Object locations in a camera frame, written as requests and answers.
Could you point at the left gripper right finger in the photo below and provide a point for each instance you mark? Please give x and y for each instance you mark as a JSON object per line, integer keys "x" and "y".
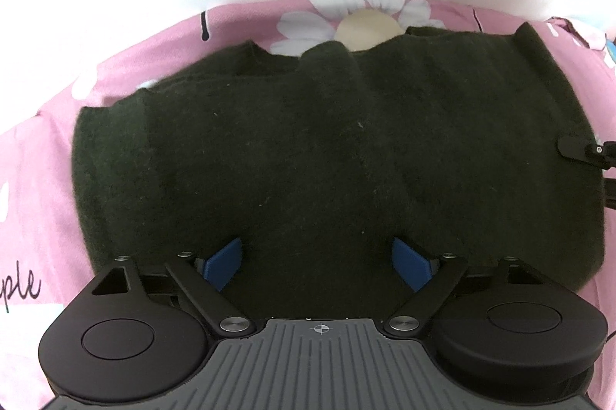
{"x": 432, "y": 281}

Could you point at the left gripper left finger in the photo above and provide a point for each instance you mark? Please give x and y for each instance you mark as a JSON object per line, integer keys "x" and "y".
{"x": 202, "y": 281}

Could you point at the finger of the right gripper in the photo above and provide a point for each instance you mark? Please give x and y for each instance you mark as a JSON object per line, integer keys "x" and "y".
{"x": 594, "y": 154}

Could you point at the black knit sweater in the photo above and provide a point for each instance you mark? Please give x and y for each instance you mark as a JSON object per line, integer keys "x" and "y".
{"x": 317, "y": 164}

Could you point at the pink printed bed sheet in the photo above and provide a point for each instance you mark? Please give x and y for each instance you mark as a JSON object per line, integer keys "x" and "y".
{"x": 43, "y": 259}

